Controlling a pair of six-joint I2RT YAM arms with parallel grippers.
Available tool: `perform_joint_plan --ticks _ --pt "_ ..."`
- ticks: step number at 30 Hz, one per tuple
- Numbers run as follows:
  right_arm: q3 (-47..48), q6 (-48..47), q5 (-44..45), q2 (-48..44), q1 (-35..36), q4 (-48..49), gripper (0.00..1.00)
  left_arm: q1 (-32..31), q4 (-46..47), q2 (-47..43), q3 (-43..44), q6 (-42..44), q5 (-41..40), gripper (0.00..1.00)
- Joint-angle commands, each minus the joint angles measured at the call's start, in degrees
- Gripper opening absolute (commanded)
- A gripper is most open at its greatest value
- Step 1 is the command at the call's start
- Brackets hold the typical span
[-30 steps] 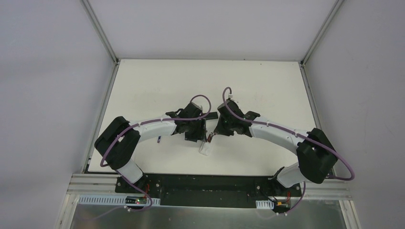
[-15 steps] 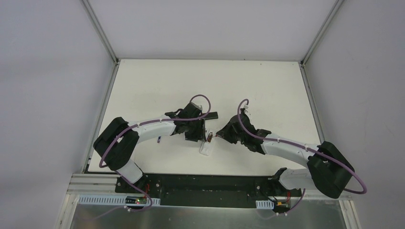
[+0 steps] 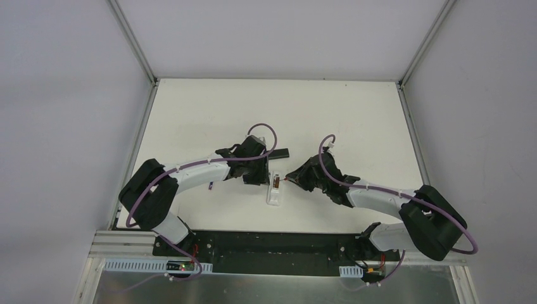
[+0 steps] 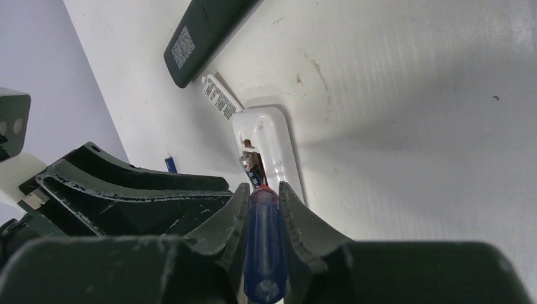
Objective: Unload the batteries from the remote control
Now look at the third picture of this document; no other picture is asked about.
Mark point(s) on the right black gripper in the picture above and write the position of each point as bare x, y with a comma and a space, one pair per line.
303, 176

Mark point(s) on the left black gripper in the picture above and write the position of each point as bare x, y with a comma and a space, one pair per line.
260, 174

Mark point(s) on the white remote control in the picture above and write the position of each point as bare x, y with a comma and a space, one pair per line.
274, 196

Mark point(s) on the black battery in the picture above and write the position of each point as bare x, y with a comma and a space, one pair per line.
276, 182

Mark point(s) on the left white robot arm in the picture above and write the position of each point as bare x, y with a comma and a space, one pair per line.
150, 192

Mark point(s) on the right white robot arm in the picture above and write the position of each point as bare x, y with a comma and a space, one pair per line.
427, 222

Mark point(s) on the black remote control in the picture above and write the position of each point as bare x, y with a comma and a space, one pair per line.
278, 154

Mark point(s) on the right controller board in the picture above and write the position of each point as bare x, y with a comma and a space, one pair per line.
359, 272

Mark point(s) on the controller board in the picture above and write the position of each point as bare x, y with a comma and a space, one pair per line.
155, 266
359, 272

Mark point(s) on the left controller board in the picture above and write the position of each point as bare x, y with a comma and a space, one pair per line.
155, 266

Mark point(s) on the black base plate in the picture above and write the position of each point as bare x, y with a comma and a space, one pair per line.
289, 265

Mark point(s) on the aluminium frame rail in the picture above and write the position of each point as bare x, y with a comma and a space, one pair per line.
216, 245

